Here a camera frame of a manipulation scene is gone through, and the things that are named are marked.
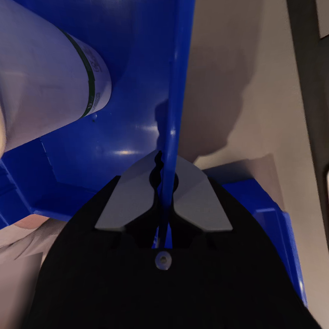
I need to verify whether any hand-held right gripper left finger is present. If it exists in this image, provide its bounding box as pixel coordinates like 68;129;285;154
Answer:
95;150;165;242

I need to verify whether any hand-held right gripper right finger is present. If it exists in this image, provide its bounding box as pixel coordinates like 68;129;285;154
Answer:
167;156;233;242

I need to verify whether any blue plastic bin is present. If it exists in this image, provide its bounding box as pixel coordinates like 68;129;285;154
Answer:
0;0;197;248
203;178;308;307

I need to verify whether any white paper cup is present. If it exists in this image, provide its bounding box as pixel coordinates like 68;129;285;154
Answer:
0;0;112;155

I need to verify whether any person's leg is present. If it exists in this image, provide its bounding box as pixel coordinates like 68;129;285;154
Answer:
0;214;63;329

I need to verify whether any black flat mat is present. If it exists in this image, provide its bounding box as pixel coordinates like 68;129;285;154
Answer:
287;0;329;227

